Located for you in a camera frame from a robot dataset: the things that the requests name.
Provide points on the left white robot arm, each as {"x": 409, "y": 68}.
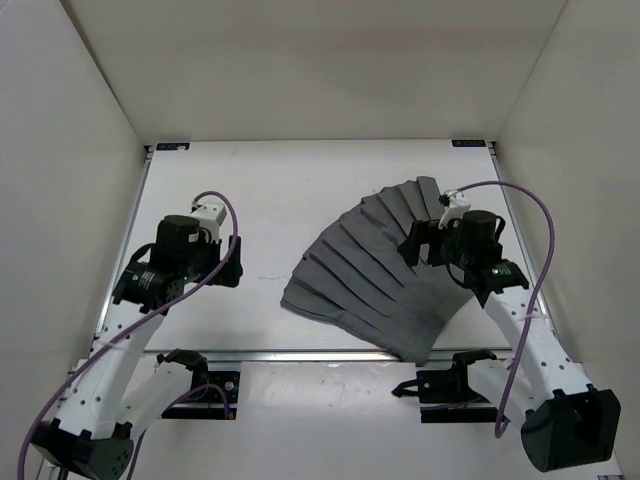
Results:
{"x": 97, "y": 432}

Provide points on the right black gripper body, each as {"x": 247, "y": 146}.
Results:
{"x": 456, "y": 252}

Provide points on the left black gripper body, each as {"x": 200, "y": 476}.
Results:
{"x": 206, "y": 256}

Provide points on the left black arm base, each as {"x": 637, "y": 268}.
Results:
{"x": 218, "y": 402}

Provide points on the aluminium table edge rail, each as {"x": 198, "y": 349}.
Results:
{"x": 318, "y": 356}

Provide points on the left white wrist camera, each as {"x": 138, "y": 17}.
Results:
{"x": 211, "y": 216}

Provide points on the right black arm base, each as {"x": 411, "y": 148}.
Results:
{"x": 445, "y": 399}

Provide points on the grey pleated skirt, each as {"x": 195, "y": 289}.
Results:
{"x": 352, "y": 276}

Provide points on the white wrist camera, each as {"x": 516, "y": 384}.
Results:
{"x": 455, "y": 204}
{"x": 211, "y": 216}

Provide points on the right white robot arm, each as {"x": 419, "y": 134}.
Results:
{"x": 563, "y": 419}

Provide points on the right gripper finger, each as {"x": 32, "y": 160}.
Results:
{"x": 409, "y": 250}
{"x": 435, "y": 257}

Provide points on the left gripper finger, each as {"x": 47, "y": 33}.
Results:
{"x": 231, "y": 273}
{"x": 234, "y": 247}

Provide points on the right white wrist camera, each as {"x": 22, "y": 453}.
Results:
{"x": 455, "y": 204}

